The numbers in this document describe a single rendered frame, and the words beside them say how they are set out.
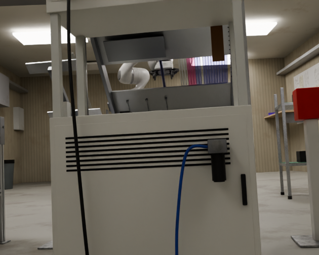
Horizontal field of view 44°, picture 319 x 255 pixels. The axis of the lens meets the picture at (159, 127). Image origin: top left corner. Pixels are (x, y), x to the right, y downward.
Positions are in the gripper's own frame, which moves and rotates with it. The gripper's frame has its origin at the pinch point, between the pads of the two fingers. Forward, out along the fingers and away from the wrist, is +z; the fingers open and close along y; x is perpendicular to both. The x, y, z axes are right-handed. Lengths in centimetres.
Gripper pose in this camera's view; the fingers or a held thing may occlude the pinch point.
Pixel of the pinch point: (163, 76)
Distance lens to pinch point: 213.5
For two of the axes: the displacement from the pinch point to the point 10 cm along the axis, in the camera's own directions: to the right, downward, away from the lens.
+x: 1.3, 8.3, 5.4
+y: 9.9, -0.6, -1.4
